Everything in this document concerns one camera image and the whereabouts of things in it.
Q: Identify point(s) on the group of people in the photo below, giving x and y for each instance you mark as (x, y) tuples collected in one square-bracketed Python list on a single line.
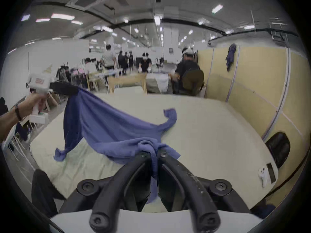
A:
[(119, 59)]

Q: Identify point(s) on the brown office chair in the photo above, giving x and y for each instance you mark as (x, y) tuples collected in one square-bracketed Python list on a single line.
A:
[(193, 81)]

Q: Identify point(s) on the wooden bed frame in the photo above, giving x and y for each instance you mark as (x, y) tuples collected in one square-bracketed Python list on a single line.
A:
[(126, 81)]

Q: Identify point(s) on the black padded chair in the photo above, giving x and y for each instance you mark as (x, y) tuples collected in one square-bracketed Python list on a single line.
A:
[(279, 149)]

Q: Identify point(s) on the blue garment hung on partition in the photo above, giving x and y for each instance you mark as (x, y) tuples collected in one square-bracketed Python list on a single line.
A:
[(230, 56)]

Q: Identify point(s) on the bed with white cloth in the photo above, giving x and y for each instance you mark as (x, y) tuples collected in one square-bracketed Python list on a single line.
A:
[(158, 82)]

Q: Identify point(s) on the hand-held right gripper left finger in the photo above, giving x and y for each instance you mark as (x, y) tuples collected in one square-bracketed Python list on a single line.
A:
[(107, 203)]

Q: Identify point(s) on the dark phone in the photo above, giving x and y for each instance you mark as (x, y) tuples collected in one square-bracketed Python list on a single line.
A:
[(271, 172)]

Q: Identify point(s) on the person's legs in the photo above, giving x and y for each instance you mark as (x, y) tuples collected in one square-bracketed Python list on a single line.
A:
[(43, 193)]

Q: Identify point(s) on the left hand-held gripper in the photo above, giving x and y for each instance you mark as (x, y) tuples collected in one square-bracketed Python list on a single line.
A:
[(40, 81)]

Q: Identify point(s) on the person's left hand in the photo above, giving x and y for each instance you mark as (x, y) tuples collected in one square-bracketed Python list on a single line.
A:
[(28, 105)]

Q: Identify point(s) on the person's left forearm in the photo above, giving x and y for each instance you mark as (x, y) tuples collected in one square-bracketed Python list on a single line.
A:
[(8, 122)]

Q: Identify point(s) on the blue shirt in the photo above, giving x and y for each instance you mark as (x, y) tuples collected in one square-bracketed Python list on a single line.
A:
[(107, 127)]

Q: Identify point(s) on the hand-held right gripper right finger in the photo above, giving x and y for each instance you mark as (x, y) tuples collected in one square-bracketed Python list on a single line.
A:
[(194, 198)]

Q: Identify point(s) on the white hand controller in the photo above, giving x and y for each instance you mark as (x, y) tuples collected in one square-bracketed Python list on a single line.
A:
[(263, 176)]

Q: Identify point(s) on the bed with beige sheet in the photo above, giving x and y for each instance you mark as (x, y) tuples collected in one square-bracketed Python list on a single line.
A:
[(213, 135)]

